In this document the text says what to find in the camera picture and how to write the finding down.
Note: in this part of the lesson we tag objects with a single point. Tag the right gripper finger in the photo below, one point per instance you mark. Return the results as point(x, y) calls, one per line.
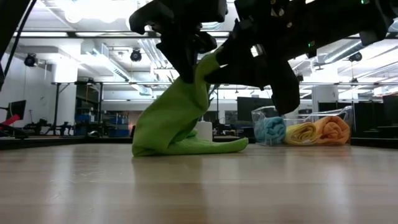
point(242, 68)

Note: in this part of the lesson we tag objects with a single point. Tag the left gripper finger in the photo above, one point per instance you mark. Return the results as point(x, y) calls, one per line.
point(183, 62)

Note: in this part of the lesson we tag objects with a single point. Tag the clear plastic basket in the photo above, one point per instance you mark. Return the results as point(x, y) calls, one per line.
point(259, 113)

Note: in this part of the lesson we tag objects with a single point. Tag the green microfiber towel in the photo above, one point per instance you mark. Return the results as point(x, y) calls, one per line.
point(174, 118)

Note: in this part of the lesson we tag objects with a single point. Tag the blue microfiber towel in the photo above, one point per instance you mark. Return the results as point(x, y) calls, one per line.
point(272, 130)

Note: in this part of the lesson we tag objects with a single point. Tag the yellow microfiber towel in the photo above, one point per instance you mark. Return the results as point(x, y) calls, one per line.
point(301, 133)

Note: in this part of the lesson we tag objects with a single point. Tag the orange microfiber towel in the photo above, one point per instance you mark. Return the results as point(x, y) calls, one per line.
point(334, 130)

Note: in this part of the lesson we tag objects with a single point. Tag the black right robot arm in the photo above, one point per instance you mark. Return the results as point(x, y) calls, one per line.
point(379, 18)

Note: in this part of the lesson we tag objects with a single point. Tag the wide black monitor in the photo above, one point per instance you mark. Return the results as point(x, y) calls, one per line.
point(248, 107)

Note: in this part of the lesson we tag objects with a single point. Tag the black ceiling spotlight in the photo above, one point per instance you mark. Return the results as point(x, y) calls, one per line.
point(136, 55)
point(300, 77)
point(355, 57)
point(30, 59)

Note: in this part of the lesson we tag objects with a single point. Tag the potted plant in white pot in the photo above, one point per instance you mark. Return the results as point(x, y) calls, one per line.
point(205, 130)

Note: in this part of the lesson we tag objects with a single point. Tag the blue storage crate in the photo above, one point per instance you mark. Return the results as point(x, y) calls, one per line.
point(118, 127)

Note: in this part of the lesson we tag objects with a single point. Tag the black overhead light bar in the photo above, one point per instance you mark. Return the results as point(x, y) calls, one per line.
point(93, 34)

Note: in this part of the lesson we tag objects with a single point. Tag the black shelving unit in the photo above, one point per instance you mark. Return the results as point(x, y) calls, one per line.
point(88, 102)

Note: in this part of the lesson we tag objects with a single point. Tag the black background cabinets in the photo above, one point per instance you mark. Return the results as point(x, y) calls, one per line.
point(373, 115)

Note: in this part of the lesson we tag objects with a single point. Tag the black background equipment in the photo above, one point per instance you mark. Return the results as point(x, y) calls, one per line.
point(37, 126)

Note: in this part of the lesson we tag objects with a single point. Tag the small black tilted monitor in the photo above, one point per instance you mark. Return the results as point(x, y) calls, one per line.
point(17, 109)

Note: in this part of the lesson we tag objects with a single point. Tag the red flat object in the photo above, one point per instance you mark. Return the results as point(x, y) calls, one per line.
point(11, 119)

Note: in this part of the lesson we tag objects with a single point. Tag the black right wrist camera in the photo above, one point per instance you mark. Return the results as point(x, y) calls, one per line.
point(286, 93)

